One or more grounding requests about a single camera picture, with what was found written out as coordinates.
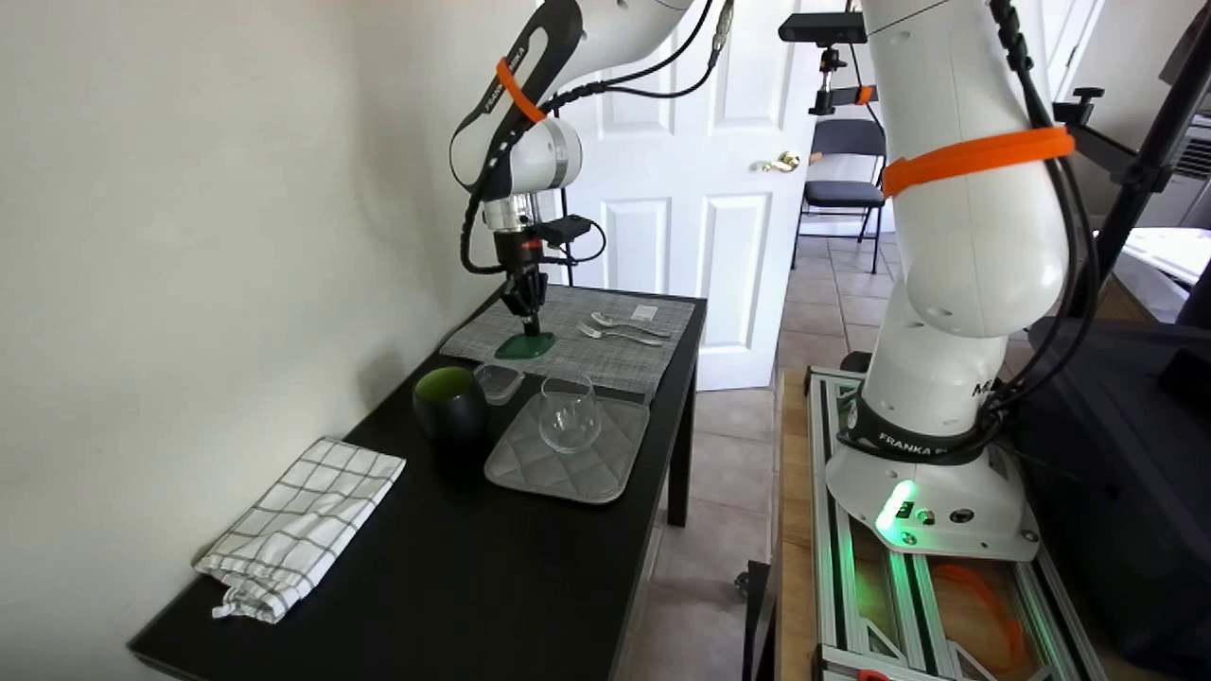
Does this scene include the small white object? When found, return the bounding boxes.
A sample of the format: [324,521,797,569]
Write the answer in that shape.
[588,308,665,337]

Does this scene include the black equipment case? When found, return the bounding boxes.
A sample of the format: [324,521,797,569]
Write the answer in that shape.
[1008,313,1211,681]

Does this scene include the black table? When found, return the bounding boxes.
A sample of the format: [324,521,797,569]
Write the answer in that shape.
[126,283,711,681]

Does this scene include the clear plastic lunchbox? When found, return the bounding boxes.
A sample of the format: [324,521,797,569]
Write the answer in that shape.
[474,360,530,408]

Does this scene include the black camera on stand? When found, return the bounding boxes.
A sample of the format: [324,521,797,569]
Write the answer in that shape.
[776,7,875,117]

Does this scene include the black folding chair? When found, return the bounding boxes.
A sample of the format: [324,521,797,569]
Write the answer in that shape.
[790,112,889,279]

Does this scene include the clear glass cup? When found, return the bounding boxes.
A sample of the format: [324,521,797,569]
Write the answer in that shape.
[532,371,605,455]

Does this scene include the black mug with green inside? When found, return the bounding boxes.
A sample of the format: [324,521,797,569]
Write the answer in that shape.
[409,360,492,451]

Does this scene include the wooden board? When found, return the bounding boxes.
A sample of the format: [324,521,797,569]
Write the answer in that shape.
[767,365,825,681]

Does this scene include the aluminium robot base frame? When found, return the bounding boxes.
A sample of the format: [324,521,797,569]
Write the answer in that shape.
[806,365,1114,681]

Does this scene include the brass door handle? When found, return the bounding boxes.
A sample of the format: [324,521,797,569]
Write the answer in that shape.
[749,147,806,177]

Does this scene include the grey woven placemat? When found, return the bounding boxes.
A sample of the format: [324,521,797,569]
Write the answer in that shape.
[434,283,700,400]

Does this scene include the white black checked towel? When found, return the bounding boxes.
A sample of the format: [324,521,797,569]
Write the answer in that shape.
[190,436,409,627]

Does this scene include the white panel door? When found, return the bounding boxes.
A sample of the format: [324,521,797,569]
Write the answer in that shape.
[551,0,825,394]

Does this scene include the silver fork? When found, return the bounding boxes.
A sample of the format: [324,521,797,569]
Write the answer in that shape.
[575,321,675,354]

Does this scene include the green square lid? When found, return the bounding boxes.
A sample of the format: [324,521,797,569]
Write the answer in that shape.
[492,331,560,365]

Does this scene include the black tripod stand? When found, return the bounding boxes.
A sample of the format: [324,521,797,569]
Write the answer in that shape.
[1071,0,1211,317]

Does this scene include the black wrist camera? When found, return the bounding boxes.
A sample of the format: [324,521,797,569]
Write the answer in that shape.
[532,211,599,250]

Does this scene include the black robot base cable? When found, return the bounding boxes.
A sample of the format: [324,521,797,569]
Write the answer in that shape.
[986,0,1104,408]

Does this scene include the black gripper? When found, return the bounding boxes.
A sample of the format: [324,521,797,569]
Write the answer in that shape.
[494,223,551,341]

